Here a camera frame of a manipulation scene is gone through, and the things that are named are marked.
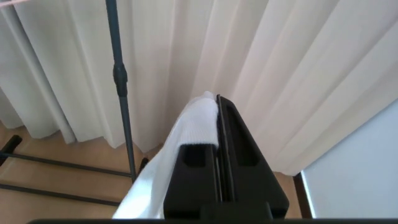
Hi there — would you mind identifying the black clothes rack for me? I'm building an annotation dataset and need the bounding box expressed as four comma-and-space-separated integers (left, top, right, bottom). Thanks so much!
0, 0, 150, 208

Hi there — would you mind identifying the white printed t-shirt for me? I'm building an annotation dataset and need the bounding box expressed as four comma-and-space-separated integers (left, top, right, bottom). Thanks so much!
112, 90, 220, 219

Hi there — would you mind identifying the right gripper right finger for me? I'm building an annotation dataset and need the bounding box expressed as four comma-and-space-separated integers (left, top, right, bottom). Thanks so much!
216, 94, 290, 219

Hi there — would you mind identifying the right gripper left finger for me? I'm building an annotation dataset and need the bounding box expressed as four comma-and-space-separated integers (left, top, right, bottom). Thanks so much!
164, 143, 223, 219

